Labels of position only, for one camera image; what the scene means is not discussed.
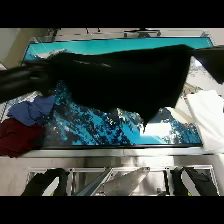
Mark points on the black garment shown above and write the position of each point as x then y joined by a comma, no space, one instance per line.
126,80

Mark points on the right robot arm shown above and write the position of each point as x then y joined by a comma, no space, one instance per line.
197,181

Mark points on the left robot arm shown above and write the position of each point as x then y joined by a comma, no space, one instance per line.
14,81

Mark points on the blue garment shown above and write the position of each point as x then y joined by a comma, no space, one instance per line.
30,110

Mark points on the white garment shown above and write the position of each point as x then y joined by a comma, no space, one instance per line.
208,116

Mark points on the dark red garment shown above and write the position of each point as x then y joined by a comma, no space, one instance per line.
18,136

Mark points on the silver frame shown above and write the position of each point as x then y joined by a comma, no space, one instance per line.
128,183

